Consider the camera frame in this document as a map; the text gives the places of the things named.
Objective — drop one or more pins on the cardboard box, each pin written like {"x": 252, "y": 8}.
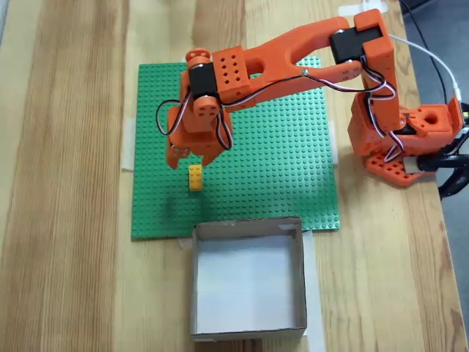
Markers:
{"x": 249, "y": 278}

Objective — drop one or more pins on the green lego baseplate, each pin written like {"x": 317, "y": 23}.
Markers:
{"x": 275, "y": 176}

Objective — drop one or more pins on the long white tape strip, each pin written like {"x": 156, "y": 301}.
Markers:
{"x": 314, "y": 275}

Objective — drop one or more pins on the small white tape piece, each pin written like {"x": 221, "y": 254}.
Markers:
{"x": 185, "y": 243}

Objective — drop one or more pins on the yellow lego block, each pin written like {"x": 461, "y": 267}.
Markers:
{"x": 195, "y": 179}

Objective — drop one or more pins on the black table clamp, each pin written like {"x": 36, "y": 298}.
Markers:
{"x": 450, "y": 165}

